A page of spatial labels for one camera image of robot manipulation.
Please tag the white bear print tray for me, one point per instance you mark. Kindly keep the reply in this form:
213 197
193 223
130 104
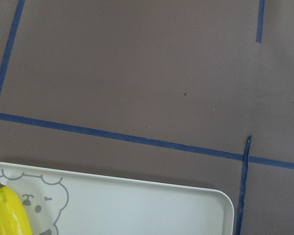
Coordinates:
59 202

